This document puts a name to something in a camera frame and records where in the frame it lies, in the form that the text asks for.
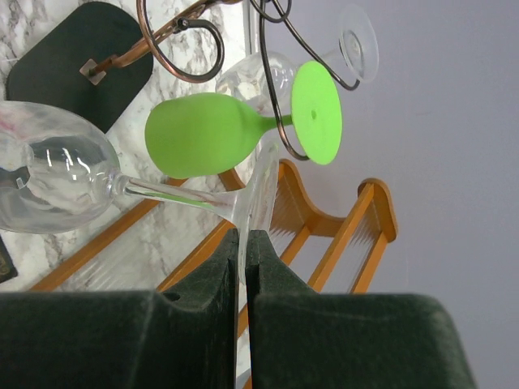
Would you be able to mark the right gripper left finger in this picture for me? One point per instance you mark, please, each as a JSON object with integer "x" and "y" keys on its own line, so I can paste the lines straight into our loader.
{"x": 184, "y": 337}

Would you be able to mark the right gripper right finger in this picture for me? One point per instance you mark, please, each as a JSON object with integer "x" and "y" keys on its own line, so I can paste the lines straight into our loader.
{"x": 303, "y": 339}

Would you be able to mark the clear wine glass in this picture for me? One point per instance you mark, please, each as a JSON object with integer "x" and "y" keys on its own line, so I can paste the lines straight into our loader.
{"x": 357, "y": 47}
{"x": 60, "y": 172}

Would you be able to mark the green plastic wine glass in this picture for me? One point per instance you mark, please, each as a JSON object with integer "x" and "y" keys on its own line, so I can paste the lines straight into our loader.
{"x": 208, "y": 133}

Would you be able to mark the wooden dish rack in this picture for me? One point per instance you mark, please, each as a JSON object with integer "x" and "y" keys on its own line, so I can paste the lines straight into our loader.
{"x": 363, "y": 235}

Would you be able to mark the black book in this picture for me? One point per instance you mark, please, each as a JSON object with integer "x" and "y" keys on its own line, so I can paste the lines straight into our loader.
{"x": 7, "y": 268}

